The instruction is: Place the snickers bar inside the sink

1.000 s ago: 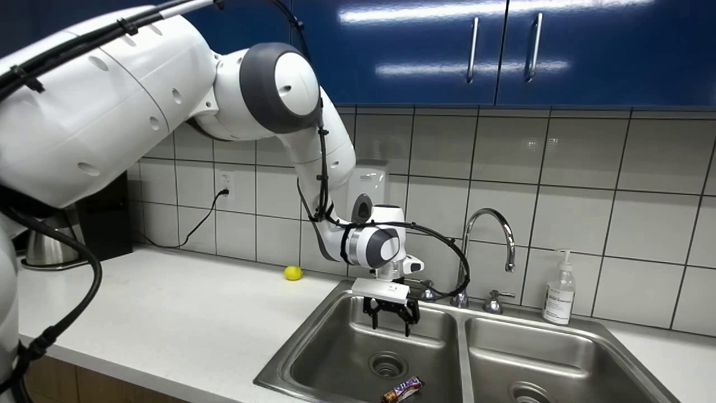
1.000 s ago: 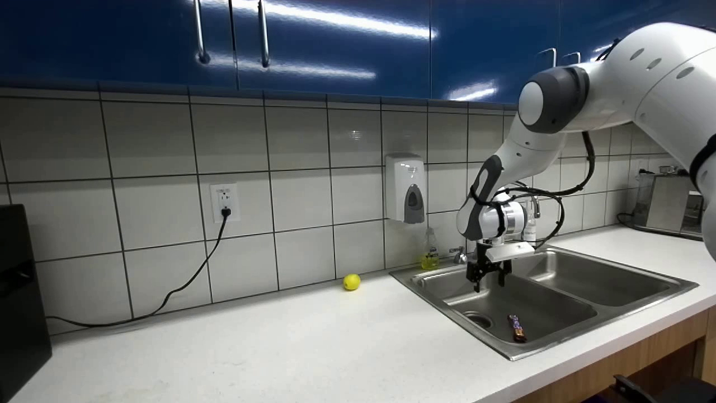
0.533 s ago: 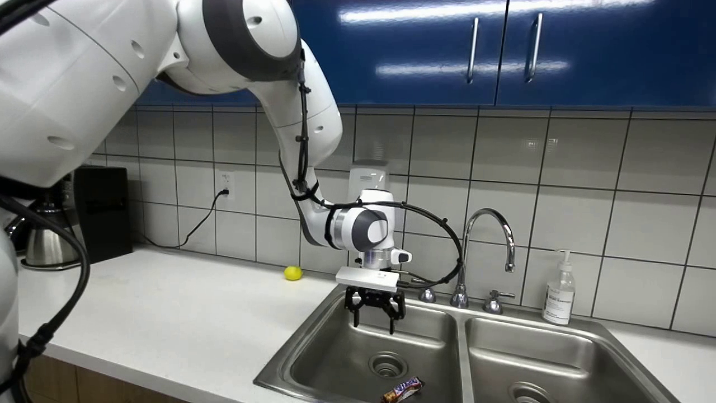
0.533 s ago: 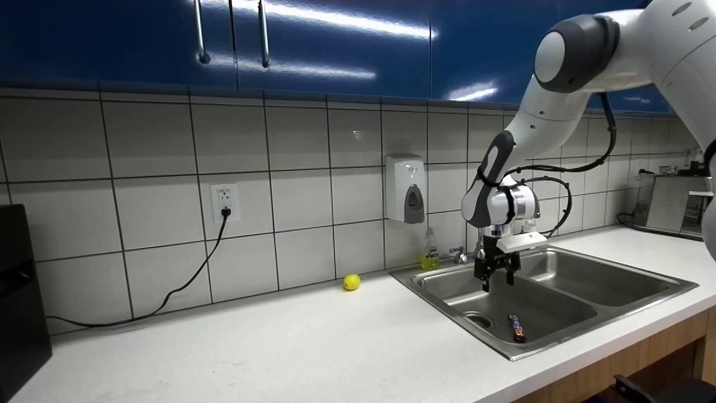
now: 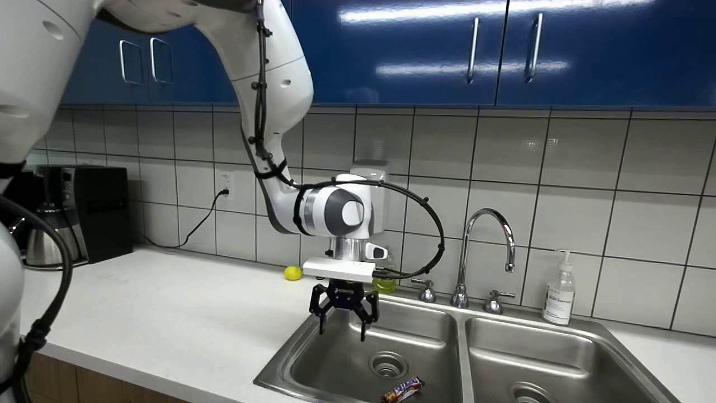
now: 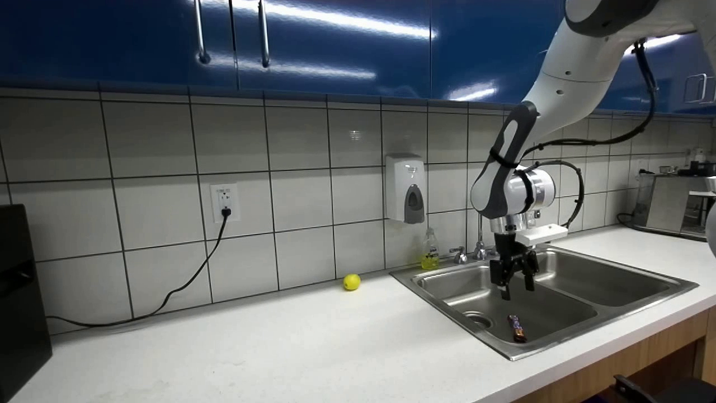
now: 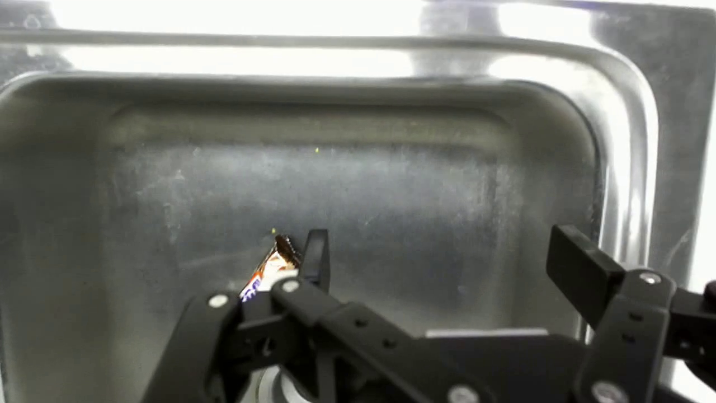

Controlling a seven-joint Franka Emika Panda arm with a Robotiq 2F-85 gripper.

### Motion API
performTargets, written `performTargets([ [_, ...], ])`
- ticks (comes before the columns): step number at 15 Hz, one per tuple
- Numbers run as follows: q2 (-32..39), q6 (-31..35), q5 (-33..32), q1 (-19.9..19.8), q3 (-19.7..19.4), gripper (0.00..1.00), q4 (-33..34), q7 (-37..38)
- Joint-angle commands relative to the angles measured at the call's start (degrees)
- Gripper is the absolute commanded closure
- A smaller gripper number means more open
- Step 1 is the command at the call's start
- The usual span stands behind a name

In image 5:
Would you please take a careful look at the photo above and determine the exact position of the black box appliance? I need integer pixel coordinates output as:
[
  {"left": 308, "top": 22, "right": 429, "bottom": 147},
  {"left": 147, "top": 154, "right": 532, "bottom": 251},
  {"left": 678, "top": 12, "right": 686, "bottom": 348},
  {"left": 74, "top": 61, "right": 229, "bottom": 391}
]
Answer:
[{"left": 72, "top": 163, "right": 136, "bottom": 264}]

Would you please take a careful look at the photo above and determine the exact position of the steel kettle with black top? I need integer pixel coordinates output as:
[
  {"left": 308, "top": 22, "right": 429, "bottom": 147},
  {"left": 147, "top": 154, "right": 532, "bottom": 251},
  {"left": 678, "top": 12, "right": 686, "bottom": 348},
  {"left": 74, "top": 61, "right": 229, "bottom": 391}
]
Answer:
[{"left": 18, "top": 199, "right": 81, "bottom": 271}]

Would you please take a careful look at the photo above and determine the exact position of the stainless steel double sink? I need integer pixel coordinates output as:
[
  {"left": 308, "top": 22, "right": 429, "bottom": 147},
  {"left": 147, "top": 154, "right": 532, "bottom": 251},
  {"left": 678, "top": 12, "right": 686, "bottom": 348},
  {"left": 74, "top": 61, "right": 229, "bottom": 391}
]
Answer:
[{"left": 253, "top": 293, "right": 680, "bottom": 403}]

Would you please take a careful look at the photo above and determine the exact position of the chrome gooseneck faucet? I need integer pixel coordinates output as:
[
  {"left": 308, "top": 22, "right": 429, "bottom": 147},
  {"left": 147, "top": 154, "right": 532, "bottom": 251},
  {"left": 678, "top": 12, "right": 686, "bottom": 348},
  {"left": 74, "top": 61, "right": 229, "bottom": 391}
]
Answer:
[{"left": 450, "top": 207, "right": 518, "bottom": 312}]

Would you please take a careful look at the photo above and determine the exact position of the snickers candy bar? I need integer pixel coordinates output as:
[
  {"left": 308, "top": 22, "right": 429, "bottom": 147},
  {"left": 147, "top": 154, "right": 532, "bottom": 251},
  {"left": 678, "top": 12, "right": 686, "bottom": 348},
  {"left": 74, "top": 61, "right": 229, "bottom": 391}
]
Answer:
[{"left": 380, "top": 374, "right": 428, "bottom": 403}]

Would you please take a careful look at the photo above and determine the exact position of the green dish soap bottle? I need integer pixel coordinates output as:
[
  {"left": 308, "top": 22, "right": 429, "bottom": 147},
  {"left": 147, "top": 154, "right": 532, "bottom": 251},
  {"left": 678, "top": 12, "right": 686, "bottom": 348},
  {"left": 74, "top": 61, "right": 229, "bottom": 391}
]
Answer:
[{"left": 372, "top": 271, "right": 404, "bottom": 297}]

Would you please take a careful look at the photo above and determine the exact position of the silver cabinet door handle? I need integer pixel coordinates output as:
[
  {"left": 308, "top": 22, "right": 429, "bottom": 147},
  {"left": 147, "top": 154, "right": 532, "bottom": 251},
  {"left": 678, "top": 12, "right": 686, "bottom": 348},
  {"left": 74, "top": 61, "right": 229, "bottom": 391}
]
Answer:
[
  {"left": 116, "top": 38, "right": 131, "bottom": 85},
  {"left": 466, "top": 17, "right": 483, "bottom": 85},
  {"left": 147, "top": 37, "right": 164, "bottom": 85},
  {"left": 525, "top": 10, "right": 546, "bottom": 85}
]

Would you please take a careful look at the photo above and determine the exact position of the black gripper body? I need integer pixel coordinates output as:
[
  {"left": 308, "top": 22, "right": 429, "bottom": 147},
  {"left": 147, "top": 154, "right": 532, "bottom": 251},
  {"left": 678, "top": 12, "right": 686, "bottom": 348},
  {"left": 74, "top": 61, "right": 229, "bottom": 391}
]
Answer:
[{"left": 325, "top": 278, "right": 369, "bottom": 312}]

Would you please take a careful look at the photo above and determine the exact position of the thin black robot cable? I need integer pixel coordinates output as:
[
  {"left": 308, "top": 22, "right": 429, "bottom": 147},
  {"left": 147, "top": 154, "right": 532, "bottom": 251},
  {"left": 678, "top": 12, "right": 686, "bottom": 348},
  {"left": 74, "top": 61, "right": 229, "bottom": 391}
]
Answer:
[{"left": 249, "top": 19, "right": 447, "bottom": 282}]

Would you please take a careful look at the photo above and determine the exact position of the blue glossy cabinet door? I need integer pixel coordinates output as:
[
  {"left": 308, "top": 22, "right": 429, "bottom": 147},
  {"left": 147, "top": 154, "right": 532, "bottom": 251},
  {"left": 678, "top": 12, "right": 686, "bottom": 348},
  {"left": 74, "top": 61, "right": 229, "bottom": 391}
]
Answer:
[
  {"left": 281, "top": 0, "right": 511, "bottom": 112},
  {"left": 494, "top": 0, "right": 716, "bottom": 112},
  {"left": 60, "top": 19, "right": 140, "bottom": 109},
  {"left": 136, "top": 21, "right": 241, "bottom": 110}
]

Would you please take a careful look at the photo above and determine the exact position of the wooden counter base cabinet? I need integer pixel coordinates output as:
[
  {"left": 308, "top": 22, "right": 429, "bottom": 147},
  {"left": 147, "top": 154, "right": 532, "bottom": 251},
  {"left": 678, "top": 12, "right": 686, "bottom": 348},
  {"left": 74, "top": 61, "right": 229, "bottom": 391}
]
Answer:
[{"left": 18, "top": 350, "right": 192, "bottom": 403}]

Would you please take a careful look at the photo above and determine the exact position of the thick black cable hose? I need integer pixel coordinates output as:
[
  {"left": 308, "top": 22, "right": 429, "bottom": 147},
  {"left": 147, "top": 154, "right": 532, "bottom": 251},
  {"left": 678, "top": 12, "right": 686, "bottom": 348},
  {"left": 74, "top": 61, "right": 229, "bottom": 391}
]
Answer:
[{"left": 0, "top": 195, "right": 77, "bottom": 403}]

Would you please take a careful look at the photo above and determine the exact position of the clear pump soap bottle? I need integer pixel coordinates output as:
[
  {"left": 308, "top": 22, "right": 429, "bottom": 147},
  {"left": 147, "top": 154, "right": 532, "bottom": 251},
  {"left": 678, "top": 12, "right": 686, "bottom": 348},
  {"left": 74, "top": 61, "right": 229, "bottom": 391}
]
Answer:
[{"left": 541, "top": 248, "right": 579, "bottom": 328}]

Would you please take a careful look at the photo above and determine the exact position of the chrome faucet handle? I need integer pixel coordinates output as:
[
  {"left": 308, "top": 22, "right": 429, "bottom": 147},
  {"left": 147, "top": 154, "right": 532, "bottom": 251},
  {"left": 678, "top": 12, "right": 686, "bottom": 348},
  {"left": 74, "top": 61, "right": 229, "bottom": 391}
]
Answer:
[
  {"left": 480, "top": 289, "right": 505, "bottom": 316},
  {"left": 416, "top": 278, "right": 439, "bottom": 306}
]

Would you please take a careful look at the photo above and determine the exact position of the black power cord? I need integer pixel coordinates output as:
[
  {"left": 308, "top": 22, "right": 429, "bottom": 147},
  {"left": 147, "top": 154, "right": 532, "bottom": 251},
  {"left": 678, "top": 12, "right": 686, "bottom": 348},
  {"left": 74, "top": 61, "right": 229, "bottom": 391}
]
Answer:
[{"left": 139, "top": 189, "right": 230, "bottom": 254}]

